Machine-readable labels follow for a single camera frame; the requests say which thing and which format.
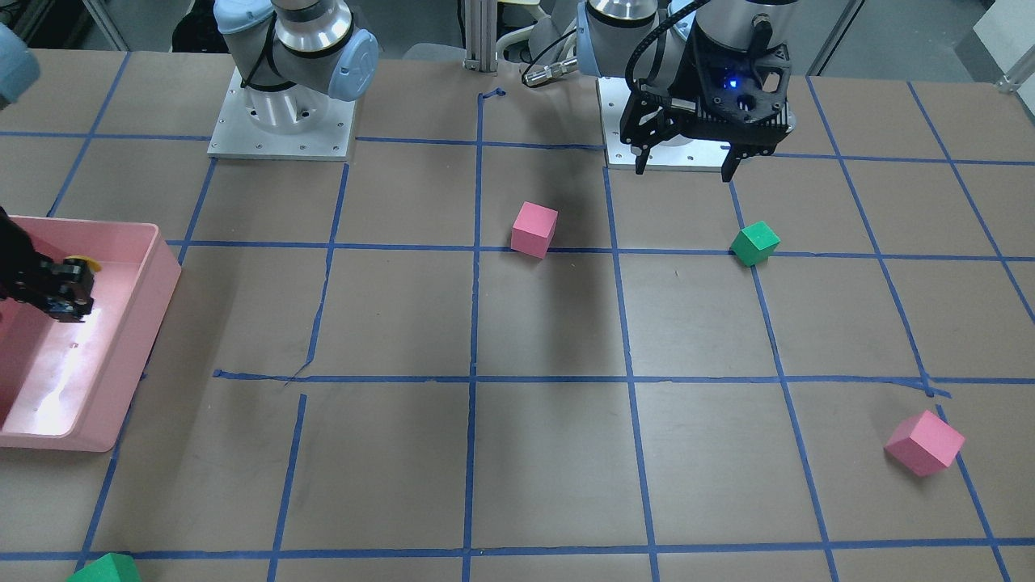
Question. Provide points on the pink cube centre front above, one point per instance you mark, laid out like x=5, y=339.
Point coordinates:
x=533, y=230

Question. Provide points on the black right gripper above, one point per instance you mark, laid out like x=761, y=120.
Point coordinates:
x=23, y=273

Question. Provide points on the pink cube near left arm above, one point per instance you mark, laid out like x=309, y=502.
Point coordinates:
x=925, y=444

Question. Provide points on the green cube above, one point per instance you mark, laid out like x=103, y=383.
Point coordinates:
x=111, y=567
x=754, y=243

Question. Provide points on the pink plastic bin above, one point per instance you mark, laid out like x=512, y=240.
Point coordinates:
x=68, y=385

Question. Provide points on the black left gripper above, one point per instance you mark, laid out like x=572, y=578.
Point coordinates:
x=697, y=71

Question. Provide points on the aluminium frame post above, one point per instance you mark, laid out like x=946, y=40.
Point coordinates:
x=479, y=35

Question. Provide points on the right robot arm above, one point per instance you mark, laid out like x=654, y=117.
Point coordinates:
x=300, y=68

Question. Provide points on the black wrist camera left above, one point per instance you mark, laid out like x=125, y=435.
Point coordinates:
x=746, y=93

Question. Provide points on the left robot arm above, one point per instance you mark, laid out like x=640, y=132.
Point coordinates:
x=648, y=44

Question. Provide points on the yellow push button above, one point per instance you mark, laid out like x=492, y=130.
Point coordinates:
x=71, y=288

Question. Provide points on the green cube front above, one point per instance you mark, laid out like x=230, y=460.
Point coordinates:
x=754, y=243

